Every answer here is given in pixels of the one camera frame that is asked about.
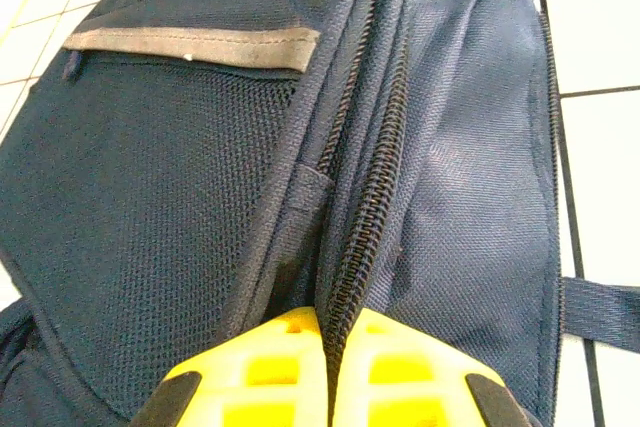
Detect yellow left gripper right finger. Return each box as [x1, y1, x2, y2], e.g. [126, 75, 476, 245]
[332, 307, 539, 427]

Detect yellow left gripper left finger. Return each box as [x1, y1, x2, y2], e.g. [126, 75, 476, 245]
[130, 305, 332, 427]

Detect navy blue student backpack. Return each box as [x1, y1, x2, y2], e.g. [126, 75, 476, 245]
[0, 0, 640, 427]

